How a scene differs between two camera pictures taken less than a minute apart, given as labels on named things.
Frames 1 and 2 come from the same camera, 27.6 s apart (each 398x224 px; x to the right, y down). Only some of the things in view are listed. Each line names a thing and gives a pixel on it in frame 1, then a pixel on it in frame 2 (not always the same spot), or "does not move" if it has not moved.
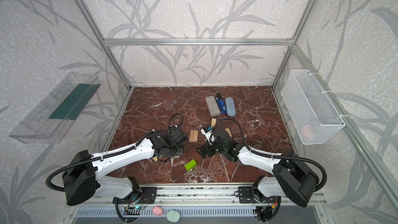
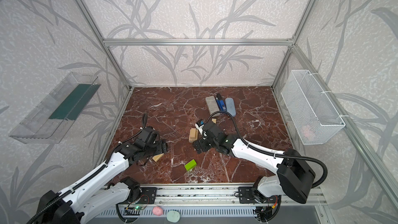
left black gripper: [169, 151] -> [160, 147]
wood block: [193, 136] does not move
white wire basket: [314, 117] does not move
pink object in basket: [308, 133] does not move
